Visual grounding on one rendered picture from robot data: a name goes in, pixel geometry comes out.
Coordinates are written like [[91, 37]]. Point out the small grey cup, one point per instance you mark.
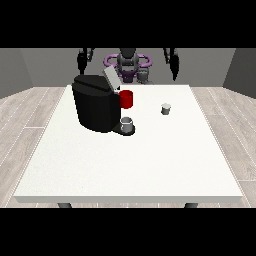
[[126, 124]]

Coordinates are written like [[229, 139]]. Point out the small grey coffee pod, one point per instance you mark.
[[166, 108]]

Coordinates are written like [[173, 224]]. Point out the red pod holder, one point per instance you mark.
[[126, 99]]

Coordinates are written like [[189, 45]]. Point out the black coffee machine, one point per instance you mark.
[[95, 103]]

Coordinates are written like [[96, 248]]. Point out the pale grey machine lid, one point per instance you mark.
[[111, 78]]

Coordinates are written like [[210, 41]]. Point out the grey robot trunk purple rings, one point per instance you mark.
[[128, 66]]

